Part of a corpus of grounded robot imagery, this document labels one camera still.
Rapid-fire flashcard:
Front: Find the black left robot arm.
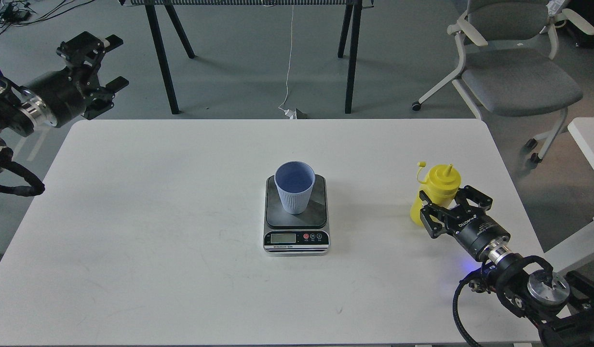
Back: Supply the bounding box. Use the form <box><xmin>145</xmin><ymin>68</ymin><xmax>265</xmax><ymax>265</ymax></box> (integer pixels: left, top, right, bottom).
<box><xmin>0</xmin><ymin>31</ymin><xmax>129</xmax><ymax>137</ymax></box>

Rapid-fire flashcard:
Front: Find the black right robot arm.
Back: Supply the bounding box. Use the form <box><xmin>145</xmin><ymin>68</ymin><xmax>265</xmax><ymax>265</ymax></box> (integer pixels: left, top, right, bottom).
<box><xmin>418</xmin><ymin>186</ymin><xmax>594</xmax><ymax>347</ymax></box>

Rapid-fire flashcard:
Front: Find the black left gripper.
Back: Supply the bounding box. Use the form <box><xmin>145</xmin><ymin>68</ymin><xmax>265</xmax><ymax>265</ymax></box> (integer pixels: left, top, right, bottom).
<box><xmin>21</xmin><ymin>32</ymin><xmax>130</xmax><ymax>128</ymax></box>

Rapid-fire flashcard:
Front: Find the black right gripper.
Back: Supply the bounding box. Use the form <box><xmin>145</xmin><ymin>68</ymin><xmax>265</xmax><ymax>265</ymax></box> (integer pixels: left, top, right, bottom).
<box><xmin>418</xmin><ymin>185</ymin><xmax>511</xmax><ymax>262</ymax></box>

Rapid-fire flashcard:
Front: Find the black floor cables bundle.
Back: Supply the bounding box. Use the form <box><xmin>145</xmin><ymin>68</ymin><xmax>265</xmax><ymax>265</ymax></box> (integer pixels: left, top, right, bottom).
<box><xmin>0</xmin><ymin>0</ymin><xmax>97</xmax><ymax>44</ymax></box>

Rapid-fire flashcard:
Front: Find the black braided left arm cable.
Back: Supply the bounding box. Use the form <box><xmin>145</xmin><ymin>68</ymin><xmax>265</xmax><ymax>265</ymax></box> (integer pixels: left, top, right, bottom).
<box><xmin>0</xmin><ymin>147</ymin><xmax>46</xmax><ymax>197</ymax></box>

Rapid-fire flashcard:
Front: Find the blue ribbed plastic cup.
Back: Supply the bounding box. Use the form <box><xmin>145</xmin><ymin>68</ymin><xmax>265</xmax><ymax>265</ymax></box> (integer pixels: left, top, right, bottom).
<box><xmin>273</xmin><ymin>161</ymin><xmax>315</xmax><ymax>215</ymax></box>

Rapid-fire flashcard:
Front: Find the yellow squeeze bottle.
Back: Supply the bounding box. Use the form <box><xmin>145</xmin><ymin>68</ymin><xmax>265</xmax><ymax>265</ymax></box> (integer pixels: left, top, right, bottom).
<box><xmin>410</xmin><ymin>161</ymin><xmax>461</xmax><ymax>227</ymax></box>

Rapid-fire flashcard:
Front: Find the grey office chair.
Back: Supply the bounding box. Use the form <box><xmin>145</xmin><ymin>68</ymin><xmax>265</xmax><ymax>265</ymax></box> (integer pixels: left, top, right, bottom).
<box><xmin>411</xmin><ymin>0</ymin><xmax>594</xmax><ymax>164</ymax></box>

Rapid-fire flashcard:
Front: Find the digital kitchen scale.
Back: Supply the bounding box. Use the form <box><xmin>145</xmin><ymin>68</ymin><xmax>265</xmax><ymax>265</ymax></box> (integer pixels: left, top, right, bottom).
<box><xmin>262</xmin><ymin>175</ymin><xmax>331</xmax><ymax>255</ymax></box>

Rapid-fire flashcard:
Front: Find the white hanging cable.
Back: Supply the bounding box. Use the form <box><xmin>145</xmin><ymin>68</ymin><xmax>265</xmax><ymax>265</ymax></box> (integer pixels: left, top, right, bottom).
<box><xmin>278</xmin><ymin>4</ymin><xmax>308</xmax><ymax>120</ymax></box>

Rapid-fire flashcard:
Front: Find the black-legged background table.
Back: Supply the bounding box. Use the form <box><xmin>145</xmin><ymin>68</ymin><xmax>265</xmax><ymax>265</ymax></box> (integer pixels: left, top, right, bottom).
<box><xmin>119</xmin><ymin>0</ymin><xmax>374</xmax><ymax>116</ymax></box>

